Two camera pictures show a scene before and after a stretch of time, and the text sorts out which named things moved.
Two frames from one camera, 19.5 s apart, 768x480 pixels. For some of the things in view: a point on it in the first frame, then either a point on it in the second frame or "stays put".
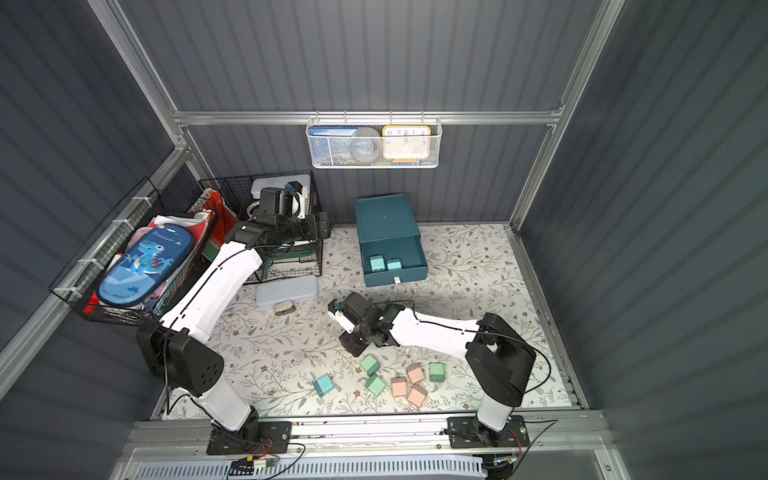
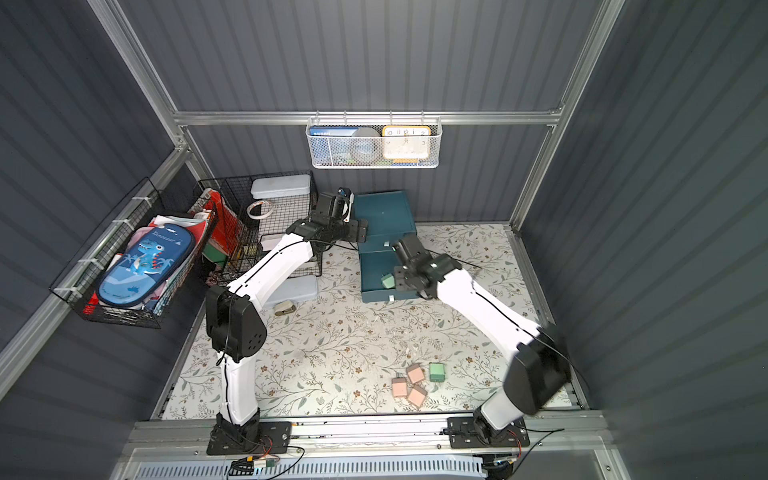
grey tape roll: [365, 144] stays put
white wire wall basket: [374, 142] stays put
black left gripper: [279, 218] to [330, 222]
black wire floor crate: [277, 214] stays put
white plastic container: [278, 182] stays put
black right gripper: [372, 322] to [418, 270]
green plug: [370, 365] to [388, 280]
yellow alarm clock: [406, 143] stays put
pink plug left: [399, 386] stays put
